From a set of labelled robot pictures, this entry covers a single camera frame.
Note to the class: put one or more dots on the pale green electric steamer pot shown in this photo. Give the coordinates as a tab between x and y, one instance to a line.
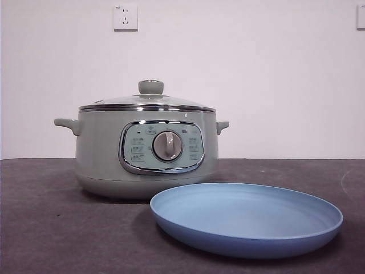
97	154

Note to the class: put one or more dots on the white wall plate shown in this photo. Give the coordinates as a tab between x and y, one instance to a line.
361	17

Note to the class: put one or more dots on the blue round plate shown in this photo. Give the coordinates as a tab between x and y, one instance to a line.
228	217

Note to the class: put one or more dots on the white wall socket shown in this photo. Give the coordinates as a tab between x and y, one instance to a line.
126	17

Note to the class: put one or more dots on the glass lid with green knob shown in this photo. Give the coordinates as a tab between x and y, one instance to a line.
151	87

